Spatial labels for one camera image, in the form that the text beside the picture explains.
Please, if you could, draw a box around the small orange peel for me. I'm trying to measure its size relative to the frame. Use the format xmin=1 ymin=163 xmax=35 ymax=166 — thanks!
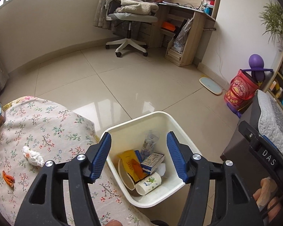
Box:
xmin=2 ymin=170 xmax=15 ymax=188

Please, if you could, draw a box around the white tissue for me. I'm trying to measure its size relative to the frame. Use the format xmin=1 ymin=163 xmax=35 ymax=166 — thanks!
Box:
xmin=22 ymin=146 xmax=45 ymax=167

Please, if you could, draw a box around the large orange peel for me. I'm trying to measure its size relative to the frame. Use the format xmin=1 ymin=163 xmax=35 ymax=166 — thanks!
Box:
xmin=130 ymin=159 xmax=147 ymax=180

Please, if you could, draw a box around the white trash bin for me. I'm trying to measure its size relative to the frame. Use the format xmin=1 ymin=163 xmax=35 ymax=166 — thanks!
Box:
xmin=106 ymin=111 xmax=200 ymax=208

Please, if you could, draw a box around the person's right hand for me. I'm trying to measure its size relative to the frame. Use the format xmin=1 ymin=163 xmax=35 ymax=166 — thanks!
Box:
xmin=253 ymin=177 xmax=282 ymax=225

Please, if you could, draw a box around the red bucket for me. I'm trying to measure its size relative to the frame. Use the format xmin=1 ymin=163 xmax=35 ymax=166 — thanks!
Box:
xmin=224 ymin=69 xmax=259 ymax=111

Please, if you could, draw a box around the floral tablecloth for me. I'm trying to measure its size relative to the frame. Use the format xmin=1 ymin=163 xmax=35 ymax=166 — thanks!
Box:
xmin=0 ymin=96 xmax=153 ymax=225

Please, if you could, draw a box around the paper cup in bin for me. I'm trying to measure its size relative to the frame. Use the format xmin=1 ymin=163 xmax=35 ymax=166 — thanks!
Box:
xmin=135 ymin=173 xmax=161 ymax=196

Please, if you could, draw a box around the white bathroom scale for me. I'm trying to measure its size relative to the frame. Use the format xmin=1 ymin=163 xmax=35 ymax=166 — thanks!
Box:
xmin=199 ymin=77 xmax=222 ymax=95

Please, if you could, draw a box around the purple ball toy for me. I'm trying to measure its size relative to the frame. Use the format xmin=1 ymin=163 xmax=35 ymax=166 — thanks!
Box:
xmin=241 ymin=54 xmax=274 ymax=83

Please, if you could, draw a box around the small carton in bin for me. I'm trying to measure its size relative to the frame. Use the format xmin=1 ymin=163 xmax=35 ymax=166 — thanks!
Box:
xmin=141 ymin=152 xmax=165 ymax=174

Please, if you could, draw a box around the yellow wrapper in bin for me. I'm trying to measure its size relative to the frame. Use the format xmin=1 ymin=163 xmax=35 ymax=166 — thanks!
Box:
xmin=119 ymin=150 xmax=141 ymax=183

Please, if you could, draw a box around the green plant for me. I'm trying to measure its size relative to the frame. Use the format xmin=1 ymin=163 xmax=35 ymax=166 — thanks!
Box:
xmin=259 ymin=1 xmax=283 ymax=48

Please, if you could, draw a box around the wooden desk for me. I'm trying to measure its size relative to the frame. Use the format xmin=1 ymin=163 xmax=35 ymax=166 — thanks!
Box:
xmin=138 ymin=0 xmax=220 ymax=67

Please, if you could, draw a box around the white office chair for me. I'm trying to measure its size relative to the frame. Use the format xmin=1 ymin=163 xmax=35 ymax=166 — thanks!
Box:
xmin=102 ymin=0 xmax=159 ymax=58

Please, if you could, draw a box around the beige blanket on chair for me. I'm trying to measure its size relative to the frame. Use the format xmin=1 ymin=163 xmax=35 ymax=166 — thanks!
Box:
xmin=93 ymin=0 xmax=159 ymax=29

